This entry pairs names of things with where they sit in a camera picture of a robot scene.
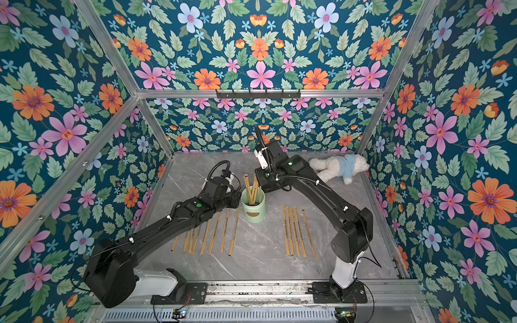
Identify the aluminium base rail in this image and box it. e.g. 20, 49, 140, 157
86, 279, 434, 322

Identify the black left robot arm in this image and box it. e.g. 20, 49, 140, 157
83, 160, 242, 308

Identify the tan paper straw eleventh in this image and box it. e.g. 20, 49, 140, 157
290, 207, 300, 256

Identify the black wall hook rail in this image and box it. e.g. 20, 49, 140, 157
215, 90, 302, 100

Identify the bundle of paper straws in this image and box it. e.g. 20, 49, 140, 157
244, 174, 259, 206

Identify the tan paper straw thirteenth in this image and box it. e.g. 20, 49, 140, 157
302, 209, 317, 259

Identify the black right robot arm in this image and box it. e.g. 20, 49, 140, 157
254, 126, 374, 292

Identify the white plush toy blue shirt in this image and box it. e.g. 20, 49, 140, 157
309, 154, 370, 184

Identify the light green metal cup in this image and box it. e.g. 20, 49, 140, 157
240, 188, 267, 223

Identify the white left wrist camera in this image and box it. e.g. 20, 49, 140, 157
221, 170, 234, 193

